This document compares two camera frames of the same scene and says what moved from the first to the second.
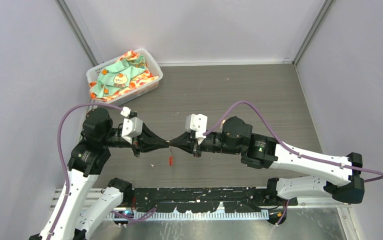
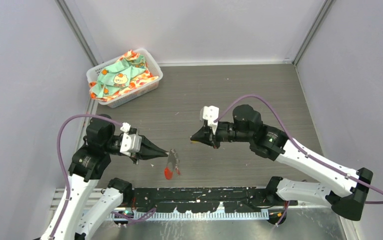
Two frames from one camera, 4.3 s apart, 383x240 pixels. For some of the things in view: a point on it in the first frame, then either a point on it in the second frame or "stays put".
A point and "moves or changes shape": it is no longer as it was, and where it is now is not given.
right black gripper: (186, 142) to (205, 134)
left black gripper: (147, 140) to (148, 149)
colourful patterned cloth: (130, 71) stays put
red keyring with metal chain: (171, 159) moves or changes shape
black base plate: (194, 199) stays put
